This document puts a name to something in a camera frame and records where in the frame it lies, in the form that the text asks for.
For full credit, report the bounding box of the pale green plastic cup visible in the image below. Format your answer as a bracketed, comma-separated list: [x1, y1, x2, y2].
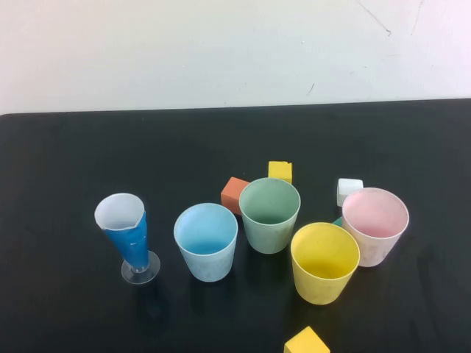
[238, 176, 302, 254]

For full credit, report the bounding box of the yellow cube block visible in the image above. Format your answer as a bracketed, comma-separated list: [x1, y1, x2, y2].
[268, 160, 294, 185]
[283, 326, 331, 353]

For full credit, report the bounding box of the pink plastic cup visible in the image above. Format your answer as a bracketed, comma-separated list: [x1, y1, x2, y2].
[341, 187, 410, 268]

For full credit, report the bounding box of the yellow plastic cup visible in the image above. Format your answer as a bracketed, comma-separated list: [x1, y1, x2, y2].
[290, 221, 361, 306]

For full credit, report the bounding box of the blue paper-lined footed glass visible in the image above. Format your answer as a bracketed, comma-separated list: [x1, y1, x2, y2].
[93, 193, 161, 286]

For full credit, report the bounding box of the white cube block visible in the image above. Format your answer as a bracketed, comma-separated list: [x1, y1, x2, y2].
[336, 178, 364, 207]

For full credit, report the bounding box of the orange cube block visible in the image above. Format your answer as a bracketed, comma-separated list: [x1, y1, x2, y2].
[220, 176, 251, 216]

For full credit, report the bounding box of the light blue plastic cup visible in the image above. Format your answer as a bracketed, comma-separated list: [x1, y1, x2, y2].
[173, 202, 239, 283]

